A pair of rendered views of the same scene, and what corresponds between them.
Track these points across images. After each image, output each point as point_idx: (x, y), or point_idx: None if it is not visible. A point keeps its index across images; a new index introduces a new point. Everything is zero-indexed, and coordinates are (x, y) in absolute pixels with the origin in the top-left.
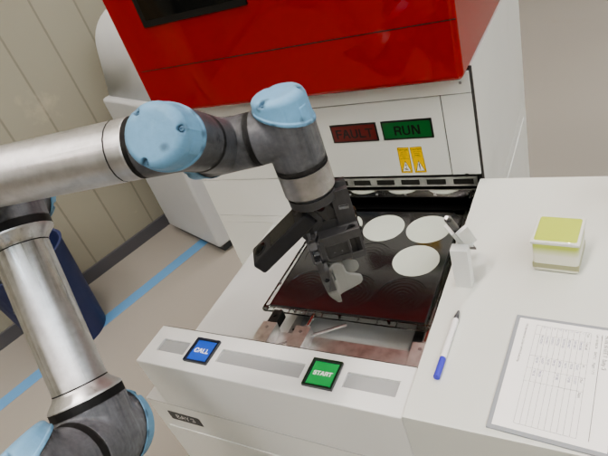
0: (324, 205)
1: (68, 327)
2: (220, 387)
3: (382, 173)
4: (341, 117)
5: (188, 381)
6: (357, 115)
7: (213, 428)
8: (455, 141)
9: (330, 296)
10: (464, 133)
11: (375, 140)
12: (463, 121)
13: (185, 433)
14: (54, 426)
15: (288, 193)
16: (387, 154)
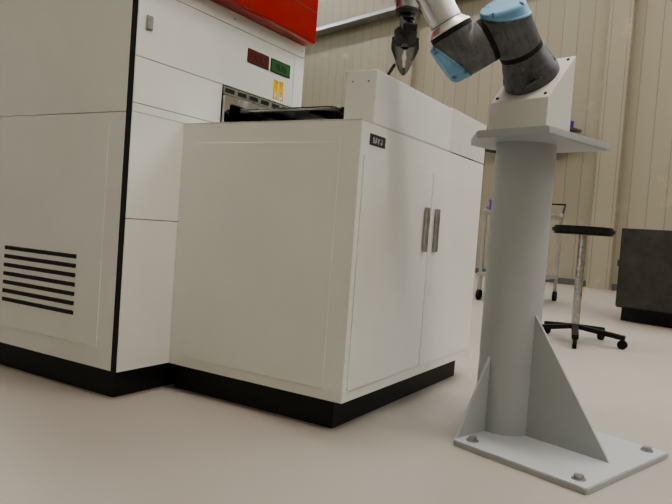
0: (415, 16)
1: None
2: (408, 96)
3: (264, 95)
4: (255, 45)
5: (396, 91)
6: (262, 48)
7: (389, 148)
8: (295, 85)
9: (409, 65)
10: (299, 81)
11: (266, 69)
12: (300, 74)
13: (370, 164)
14: (472, 23)
15: (415, 2)
16: (269, 82)
